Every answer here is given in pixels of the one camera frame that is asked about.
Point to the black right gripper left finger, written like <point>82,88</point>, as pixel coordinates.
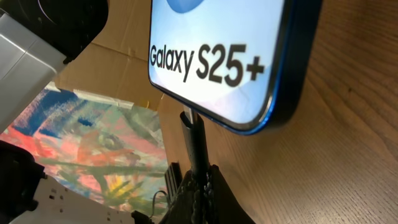
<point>186,207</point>

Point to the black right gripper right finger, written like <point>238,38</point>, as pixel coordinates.
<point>221,205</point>

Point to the blue Samsung Galaxy smartphone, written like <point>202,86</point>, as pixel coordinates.
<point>240,63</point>

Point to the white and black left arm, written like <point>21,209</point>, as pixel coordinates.
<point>38,40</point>

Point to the colourful painted sheet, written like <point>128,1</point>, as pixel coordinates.
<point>108,153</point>

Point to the brown cardboard panel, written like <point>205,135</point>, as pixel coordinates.
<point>115,65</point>

